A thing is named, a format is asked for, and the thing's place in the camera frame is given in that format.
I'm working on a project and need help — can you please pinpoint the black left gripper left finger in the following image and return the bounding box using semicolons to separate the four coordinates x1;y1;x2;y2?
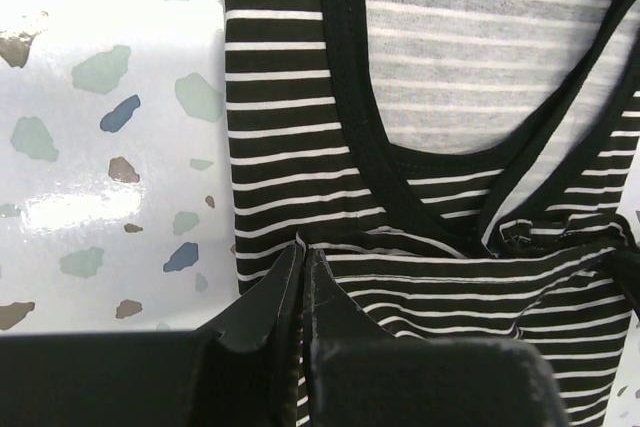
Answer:
187;244;305;426

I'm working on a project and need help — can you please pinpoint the black white striped tank top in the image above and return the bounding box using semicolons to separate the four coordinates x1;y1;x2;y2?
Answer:
225;0;639;426

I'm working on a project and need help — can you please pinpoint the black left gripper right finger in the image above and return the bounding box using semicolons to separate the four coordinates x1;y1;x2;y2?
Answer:
303;250;400;426

